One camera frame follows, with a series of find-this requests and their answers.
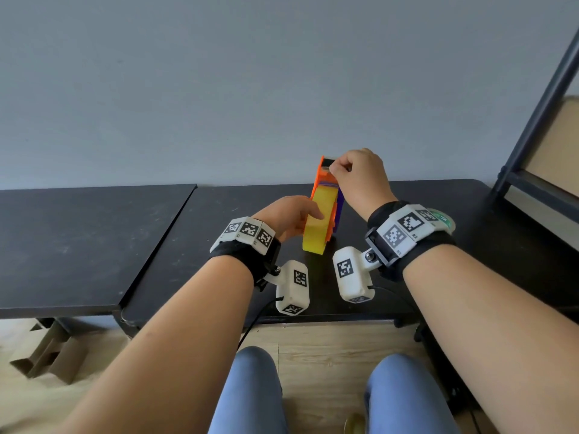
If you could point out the person's left hand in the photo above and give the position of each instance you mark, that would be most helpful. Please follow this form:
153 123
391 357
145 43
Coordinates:
285 214

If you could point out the person's right hand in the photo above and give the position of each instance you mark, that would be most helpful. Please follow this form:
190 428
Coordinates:
366 180

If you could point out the person's right thumb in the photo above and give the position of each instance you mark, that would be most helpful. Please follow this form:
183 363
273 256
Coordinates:
339 170

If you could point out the person's left thumb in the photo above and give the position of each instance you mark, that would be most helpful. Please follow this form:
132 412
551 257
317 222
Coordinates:
311 209

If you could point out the orange plastic frame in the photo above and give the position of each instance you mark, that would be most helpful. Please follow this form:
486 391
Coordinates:
322 176

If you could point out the yellow plastic block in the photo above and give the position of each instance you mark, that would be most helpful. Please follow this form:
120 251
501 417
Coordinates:
319 230

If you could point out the person's left forearm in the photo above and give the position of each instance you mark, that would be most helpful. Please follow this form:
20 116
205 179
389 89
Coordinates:
181 343

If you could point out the person's right forearm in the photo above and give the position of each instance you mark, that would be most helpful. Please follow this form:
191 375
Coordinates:
493 329

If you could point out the purple plastic part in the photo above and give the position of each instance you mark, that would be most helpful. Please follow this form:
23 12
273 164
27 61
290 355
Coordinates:
340 205

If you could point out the left wristband with marker tags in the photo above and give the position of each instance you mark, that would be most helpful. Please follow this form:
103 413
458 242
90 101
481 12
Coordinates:
248 237

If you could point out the wristband with marker tags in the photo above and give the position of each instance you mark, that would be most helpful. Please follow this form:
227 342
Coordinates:
407 234
248 237

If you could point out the right wristband with marker tags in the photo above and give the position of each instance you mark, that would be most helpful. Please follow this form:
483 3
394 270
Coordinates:
407 234

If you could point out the green white round roll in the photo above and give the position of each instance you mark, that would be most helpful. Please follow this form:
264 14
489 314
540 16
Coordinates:
445 220

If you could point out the person's left leg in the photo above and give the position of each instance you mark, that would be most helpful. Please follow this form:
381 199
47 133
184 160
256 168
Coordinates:
249 393

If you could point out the person's leg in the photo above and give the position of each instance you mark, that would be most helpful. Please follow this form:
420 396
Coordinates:
249 393
407 397

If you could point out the black chair base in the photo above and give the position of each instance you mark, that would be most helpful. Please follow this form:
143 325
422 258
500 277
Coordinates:
445 370

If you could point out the person's right leg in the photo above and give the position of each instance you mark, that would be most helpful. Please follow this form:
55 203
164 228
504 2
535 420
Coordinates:
407 397

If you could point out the beige board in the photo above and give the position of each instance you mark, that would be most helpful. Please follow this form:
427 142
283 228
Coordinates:
556 149

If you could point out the tan shoe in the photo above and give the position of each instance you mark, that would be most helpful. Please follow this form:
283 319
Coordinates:
355 424

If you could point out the brown cardboard box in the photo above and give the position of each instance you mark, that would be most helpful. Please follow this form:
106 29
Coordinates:
49 354

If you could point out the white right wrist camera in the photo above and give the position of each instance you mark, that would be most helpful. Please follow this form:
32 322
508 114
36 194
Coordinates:
352 275

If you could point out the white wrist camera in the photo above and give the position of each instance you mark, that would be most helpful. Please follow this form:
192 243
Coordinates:
352 275
294 289

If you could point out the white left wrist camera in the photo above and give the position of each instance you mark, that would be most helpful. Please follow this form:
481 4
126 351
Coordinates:
294 289

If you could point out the black metal shelf frame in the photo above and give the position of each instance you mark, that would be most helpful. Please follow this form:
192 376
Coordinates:
536 126

